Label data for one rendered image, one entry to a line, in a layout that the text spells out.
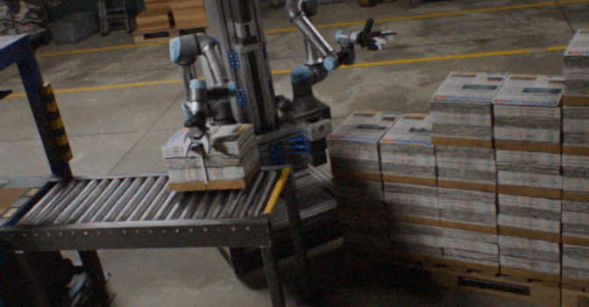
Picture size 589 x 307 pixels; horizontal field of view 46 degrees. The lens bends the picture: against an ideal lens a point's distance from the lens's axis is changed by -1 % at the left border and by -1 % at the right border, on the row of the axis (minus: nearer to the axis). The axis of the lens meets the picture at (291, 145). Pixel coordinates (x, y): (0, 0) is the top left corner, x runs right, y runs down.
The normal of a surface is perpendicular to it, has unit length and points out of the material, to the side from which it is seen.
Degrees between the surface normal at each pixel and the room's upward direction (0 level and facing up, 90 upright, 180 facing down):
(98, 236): 90
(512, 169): 90
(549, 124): 90
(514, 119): 90
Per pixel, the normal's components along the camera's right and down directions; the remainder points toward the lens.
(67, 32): -0.38, 0.42
